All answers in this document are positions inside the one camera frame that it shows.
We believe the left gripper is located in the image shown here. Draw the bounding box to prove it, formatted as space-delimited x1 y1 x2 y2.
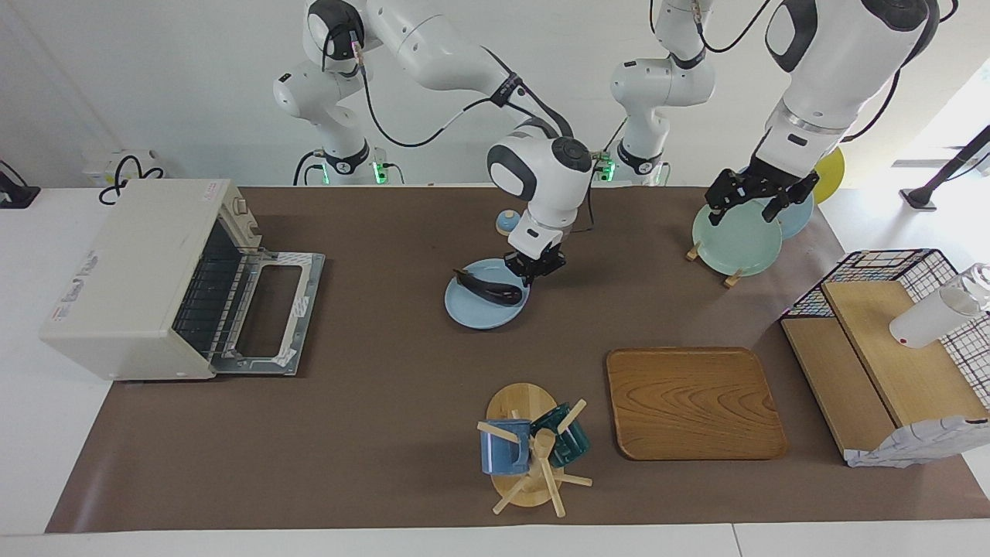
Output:
705 157 821 227

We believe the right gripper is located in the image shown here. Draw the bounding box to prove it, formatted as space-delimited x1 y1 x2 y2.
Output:
506 244 568 289

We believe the dark purple eggplant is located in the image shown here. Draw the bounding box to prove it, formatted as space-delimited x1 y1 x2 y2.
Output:
452 267 524 307

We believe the cream toaster oven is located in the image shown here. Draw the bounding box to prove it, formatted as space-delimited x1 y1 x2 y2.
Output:
40 179 326 382

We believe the pale blue plate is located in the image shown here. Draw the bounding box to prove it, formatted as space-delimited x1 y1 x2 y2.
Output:
739 166 815 240

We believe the pale green plate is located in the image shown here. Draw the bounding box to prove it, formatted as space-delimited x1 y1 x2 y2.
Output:
691 196 784 278

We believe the light blue plate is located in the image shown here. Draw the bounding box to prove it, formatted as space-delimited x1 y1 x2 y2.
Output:
444 258 533 331

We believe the yellow plate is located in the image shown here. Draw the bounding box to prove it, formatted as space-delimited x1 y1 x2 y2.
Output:
812 146 846 205

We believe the wooden plate rack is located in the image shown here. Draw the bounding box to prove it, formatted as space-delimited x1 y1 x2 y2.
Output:
685 241 743 289

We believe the wooden mug tree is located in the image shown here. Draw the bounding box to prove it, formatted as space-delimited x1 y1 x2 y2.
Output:
476 382 594 518

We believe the teal glass mug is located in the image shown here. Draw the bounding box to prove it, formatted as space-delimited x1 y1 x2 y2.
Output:
530 402 592 469

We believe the blue mug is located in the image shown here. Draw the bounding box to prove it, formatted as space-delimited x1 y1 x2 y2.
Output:
479 419 533 476

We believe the black stand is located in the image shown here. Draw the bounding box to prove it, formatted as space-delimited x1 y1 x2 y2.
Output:
900 125 990 212
0 159 41 210

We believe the wooden tray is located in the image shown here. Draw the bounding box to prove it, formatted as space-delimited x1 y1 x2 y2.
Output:
606 347 789 463

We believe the white cup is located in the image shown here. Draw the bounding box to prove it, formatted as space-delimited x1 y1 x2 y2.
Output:
889 262 990 350

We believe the wooden step shelf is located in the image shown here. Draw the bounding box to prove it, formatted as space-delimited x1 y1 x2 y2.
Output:
780 280 990 466

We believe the white patterned cloth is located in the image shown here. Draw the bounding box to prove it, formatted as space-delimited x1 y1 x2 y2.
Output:
844 415 990 470

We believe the white power strip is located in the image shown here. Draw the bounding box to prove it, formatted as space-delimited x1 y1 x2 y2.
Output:
80 149 166 188

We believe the black cable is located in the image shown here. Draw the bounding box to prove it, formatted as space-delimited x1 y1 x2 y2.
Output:
841 0 960 145
97 155 166 207
321 22 575 149
563 155 599 234
648 0 775 56

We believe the black wire basket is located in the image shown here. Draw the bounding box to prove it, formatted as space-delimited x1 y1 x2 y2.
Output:
779 248 990 412

